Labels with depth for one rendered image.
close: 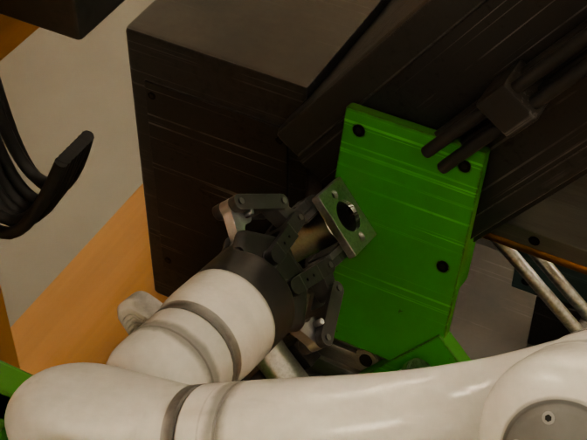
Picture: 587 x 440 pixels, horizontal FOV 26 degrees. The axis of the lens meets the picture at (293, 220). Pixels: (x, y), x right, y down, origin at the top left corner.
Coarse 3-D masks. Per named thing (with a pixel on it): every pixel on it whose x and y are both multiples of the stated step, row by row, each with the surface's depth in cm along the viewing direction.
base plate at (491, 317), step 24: (480, 240) 139; (480, 264) 136; (504, 264) 136; (480, 288) 134; (504, 288) 134; (456, 312) 131; (480, 312) 131; (504, 312) 131; (528, 312) 131; (456, 336) 129; (480, 336) 129; (504, 336) 129
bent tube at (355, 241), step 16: (320, 192) 97; (336, 192) 98; (320, 208) 97; (336, 208) 100; (352, 208) 99; (304, 224) 99; (320, 224) 98; (336, 224) 97; (352, 224) 100; (368, 224) 100; (304, 240) 99; (320, 240) 99; (336, 240) 99; (352, 240) 97; (368, 240) 99; (304, 256) 101; (352, 256) 97; (272, 352) 106; (288, 352) 107; (272, 368) 106; (288, 368) 107
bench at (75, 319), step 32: (128, 224) 144; (96, 256) 140; (128, 256) 140; (64, 288) 137; (96, 288) 137; (128, 288) 137; (32, 320) 133; (64, 320) 133; (96, 320) 133; (32, 352) 130; (64, 352) 130; (96, 352) 130
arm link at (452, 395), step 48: (240, 384) 68; (288, 384) 66; (336, 384) 66; (384, 384) 65; (432, 384) 65; (480, 384) 64; (192, 432) 67; (240, 432) 65; (288, 432) 64; (336, 432) 64; (384, 432) 64; (432, 432) 64
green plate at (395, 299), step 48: (384, 144) 96; (384, 192) 98; (432, 192) 96; (480, 192) 95; (384, 240) 100; (432, 240) 98; (384, 288) 102; (432, 288) 100; (336, 336) 106; (384, 336) 104; (432, 336) 102
